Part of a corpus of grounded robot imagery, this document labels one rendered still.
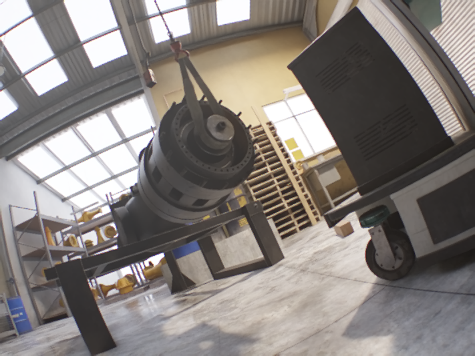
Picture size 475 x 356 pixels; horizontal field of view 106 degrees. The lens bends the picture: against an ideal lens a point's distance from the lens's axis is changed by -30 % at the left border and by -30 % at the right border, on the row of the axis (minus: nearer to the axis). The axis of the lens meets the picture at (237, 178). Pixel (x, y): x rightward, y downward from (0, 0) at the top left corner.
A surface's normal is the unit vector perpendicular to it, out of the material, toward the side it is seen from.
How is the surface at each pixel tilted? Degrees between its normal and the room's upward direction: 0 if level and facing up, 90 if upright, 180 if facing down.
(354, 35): 90
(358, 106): 90
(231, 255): 90
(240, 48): 90
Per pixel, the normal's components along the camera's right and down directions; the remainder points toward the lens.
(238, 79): 0.08, -0.27
